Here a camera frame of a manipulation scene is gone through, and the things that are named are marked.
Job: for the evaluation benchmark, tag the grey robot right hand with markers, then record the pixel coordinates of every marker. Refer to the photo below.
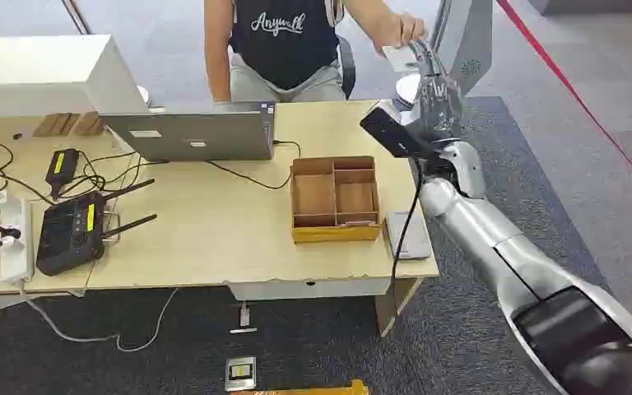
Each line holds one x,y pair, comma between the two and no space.
440,106

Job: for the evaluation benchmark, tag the person's left hand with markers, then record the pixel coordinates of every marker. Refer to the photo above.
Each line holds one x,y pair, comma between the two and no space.
400,30

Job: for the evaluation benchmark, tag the printed card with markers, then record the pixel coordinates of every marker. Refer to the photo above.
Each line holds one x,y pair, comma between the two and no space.
398,59

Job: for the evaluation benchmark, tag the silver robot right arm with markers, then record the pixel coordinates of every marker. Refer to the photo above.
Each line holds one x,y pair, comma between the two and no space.
474,223

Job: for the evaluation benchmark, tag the black office chair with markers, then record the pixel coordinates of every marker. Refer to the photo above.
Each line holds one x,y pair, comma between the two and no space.
347,65

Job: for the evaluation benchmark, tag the pale grey kiosk stand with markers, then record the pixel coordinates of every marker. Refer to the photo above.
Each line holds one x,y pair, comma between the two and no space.
471,32

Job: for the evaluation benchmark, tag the person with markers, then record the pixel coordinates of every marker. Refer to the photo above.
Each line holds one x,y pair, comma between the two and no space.
286,43

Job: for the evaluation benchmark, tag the red floor tape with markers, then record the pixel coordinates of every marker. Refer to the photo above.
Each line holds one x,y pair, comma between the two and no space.
567,82

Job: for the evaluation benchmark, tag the grey card reader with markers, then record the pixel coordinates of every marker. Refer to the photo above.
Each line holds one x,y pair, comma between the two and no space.
417,237

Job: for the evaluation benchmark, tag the wooden card box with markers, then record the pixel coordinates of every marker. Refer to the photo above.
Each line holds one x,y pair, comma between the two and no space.
335,231

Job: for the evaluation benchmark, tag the dark grey furniture base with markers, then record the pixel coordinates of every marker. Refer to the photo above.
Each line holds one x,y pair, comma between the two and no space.
594,5

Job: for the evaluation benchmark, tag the wooden desk leg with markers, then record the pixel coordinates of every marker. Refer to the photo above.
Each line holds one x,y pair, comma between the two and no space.
389,308

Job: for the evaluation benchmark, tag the grey laptop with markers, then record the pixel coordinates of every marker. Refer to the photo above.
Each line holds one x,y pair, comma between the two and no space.
196,136

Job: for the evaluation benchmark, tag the white round base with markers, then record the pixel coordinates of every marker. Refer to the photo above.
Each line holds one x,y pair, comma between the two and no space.
144,95

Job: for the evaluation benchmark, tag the small white plug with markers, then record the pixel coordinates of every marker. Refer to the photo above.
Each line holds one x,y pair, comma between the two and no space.
244,316

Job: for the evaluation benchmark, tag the small white strip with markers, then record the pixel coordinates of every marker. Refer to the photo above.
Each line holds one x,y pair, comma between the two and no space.
243,330

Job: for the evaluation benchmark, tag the yellow wooden board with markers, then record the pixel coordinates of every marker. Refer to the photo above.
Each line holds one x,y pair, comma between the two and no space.
316,391

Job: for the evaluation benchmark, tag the dark metal pole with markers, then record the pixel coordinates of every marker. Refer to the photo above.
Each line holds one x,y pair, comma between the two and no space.
76,16

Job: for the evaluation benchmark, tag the wooden block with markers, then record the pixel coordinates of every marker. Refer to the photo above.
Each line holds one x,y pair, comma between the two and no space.
53,125
89,124

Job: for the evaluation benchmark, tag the silver floor socket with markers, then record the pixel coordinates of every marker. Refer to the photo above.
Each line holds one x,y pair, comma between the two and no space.
240,374

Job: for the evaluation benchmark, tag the black battery with yellow label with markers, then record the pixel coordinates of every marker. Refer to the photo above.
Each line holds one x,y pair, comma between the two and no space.
62,166

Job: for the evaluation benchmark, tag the large white box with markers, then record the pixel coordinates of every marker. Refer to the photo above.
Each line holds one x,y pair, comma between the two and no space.
38,71

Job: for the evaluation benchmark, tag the black remote controller with antennas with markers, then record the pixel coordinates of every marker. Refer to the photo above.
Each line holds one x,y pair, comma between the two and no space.
68,234

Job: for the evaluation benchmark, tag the white power strip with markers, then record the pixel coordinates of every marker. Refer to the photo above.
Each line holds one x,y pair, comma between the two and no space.
15,261

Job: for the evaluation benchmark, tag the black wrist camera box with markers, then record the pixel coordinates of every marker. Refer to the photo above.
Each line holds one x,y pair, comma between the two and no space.
389,131

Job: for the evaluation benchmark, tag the white desk rail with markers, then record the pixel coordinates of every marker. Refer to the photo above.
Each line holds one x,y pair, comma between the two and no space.
305,289

